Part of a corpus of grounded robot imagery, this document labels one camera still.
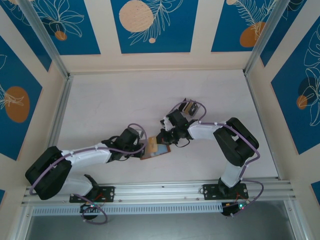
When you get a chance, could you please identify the aluminium side rail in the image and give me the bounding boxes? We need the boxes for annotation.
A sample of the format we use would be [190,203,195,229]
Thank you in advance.
[37,73,75,180]
[244,72,280,180]

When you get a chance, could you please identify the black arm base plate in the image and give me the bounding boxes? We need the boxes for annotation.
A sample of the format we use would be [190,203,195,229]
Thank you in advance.
[202,183,250,201]
[69,185,116,203]

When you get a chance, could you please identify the blue floral wall panel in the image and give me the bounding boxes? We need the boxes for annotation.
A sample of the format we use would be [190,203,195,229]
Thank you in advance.
[0,0,53,73]
[271,23,320,156]
[0,36,43,161]
[32,0,101,56]
[211,0,278,53]
[110,0,200,54]
[259,0,320,68]

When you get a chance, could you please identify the aluminium frame post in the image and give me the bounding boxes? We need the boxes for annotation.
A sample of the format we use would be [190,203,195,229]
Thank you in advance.
[283,199,310,240]
[243,0,308,76]
[17,0,71,80]
[12,203,34,240]

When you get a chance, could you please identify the black controller board green light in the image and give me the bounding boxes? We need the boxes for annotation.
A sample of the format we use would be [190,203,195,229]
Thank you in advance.
[79,202,102,214]
[221,201,250,218]

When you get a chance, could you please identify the long aluminium base rail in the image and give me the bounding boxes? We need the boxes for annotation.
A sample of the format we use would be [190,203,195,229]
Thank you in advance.
[21,176,298,205]

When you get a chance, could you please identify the brown leather card holder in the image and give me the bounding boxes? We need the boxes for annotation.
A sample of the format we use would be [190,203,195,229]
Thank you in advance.
[139,142,172,162]

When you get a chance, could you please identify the thin black right gripper cable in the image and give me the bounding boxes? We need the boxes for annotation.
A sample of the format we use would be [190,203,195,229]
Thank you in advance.
[174,138,192,149]

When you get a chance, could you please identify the clear acrylic card stand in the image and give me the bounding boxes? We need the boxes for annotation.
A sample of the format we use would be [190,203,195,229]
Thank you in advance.
[183,99,201,118]

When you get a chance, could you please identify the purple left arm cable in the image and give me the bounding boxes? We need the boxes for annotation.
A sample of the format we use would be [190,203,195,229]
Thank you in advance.
[29,123,148,225]

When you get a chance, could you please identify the grey slotted cable duct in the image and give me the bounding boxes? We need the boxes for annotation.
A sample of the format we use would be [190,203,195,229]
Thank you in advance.
[31,202,224,216]

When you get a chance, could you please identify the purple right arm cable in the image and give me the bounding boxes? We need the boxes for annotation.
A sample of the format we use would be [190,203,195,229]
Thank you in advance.
[169,99,265,218]

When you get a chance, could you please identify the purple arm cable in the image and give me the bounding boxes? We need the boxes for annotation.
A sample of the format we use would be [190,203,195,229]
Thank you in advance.
[169,99,265,218]
[29,123,148,225]

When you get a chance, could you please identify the grey sheet metal panel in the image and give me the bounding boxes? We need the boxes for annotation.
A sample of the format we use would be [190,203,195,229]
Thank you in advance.
[24,213,295,240]

